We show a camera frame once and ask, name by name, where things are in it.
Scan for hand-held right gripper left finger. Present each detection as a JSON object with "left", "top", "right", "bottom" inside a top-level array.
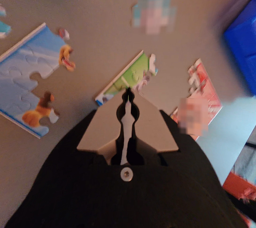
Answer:
[{"left": 77, "top": 88, "right": 128, "bottom": 165}]

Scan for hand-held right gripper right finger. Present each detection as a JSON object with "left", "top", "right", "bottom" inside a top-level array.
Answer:
[{"left": 128, "top": 88, "right": 179, "bottom": 165}]

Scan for green grass puzzle section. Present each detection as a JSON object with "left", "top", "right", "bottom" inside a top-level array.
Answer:
[{"left": 95, "top": 50, "right": 159, "bottom": 107}]

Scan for orange tail blue border puzzle piece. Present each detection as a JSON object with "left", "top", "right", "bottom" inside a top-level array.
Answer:
[{"left": 0, "top": 92, "right": 60, "bottom": 139}]

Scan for red border dog puzzle section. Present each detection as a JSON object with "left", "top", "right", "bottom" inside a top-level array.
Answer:
[{"left": 170, "top": 58, "right": 223, "bottom": 141}]

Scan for light blue sky puzzle section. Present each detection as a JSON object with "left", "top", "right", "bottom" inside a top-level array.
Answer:
[{"left": 0, "top": 23, "right": 76, "bottom": 84}]

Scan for plain blue puzzle piece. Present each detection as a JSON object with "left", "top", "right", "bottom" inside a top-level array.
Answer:
[{"left": 0, "top": 68, "right": 39, "bottom": 116}]

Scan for teal green corner puzzle piece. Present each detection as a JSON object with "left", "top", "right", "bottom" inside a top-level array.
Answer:
[{"left": 0, "top": 21, "right": 12, "bottom": 39}]

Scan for grey desk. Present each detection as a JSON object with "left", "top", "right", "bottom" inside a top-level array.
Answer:
[{"left": 0, "top": 0, "right": 256, "bottom": 186}]

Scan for orange red crate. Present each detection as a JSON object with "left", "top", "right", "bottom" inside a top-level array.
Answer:
[{"left": 223, "top": 172, "right": 256, "bottom": 203}]

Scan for blue plastic bin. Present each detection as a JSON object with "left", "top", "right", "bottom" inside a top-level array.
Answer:
[{"left": 224, "top": 0, "right": 256, "bottom": 95}]

